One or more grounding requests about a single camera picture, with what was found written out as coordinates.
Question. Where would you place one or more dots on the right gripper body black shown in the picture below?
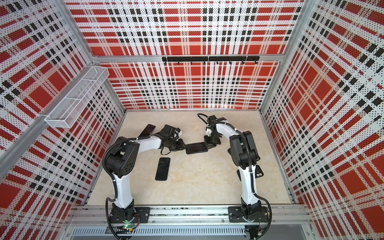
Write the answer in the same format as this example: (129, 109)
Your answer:
(213, 140)

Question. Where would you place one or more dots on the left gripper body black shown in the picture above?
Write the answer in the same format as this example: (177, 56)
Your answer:
(174, 145)

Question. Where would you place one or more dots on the black smartphone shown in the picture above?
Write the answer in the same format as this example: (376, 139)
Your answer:
(196, 148)
(163, 169)
(147, 131)

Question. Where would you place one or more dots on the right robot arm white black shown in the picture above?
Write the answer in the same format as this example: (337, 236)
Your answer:
(243, 151)

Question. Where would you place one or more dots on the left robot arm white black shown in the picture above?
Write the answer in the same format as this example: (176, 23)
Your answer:
(119, 160)

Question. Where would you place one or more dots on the black phone case lower right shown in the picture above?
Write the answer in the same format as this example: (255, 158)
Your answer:
(257, 172)

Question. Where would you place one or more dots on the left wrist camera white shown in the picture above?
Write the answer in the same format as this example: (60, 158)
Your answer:
(176, 134)

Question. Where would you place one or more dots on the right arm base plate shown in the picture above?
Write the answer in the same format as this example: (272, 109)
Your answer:
(249, 214)

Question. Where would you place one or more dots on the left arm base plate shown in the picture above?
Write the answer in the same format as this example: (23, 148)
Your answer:
(129, 215)

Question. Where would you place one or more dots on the black hook rail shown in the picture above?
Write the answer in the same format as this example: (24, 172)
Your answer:
(211, 59)

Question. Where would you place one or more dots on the white wire mesh shelf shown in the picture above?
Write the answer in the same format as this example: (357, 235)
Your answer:
(69, 109)

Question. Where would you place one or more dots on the aluminium front rail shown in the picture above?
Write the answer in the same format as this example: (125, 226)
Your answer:
(288, 222)

